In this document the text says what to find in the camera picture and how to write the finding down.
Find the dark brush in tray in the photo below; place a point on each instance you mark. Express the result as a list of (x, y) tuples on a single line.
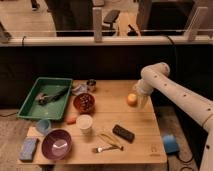
[(43, 98)]

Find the green plastic tray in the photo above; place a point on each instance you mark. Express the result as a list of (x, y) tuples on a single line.
[(31, 110)]

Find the crumpled grey cloth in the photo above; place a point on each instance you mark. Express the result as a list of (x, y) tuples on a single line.
[(79, 89)]

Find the small metal cup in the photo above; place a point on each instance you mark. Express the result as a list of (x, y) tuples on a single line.
[(91, 85)]

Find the black office chair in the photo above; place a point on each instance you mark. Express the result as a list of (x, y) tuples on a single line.
[(108, 21)]

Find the white paper cup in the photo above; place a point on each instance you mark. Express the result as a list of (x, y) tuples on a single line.
[(84, 123)]

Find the red bowl with nuts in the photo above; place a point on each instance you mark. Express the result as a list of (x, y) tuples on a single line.
[(84, 103)]

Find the black rectangular block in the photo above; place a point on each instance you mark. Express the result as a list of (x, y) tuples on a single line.
[(123, 133)]

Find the blue cylinder on floor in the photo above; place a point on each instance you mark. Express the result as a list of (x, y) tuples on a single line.
[(170, 144)]

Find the orange carrot piece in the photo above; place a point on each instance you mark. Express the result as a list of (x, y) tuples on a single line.
[(71, 120)]

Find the small blue cup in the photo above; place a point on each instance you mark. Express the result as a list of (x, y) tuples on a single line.
[(43, 126)]

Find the yellow orange apple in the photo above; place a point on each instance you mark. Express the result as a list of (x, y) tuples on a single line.
[(132, 99)]

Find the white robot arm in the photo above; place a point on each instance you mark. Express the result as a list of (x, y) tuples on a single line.
[(199, 108)]

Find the white horizontal rail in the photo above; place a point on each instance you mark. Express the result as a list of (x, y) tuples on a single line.
[(105, 41)]

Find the purple bowl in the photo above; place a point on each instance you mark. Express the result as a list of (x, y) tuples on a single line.
[(56, 145)]

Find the blue sponge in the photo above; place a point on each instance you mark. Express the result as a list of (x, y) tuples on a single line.
[(28, 149)]

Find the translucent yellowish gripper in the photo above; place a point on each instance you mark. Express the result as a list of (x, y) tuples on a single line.
[(142, 100)]

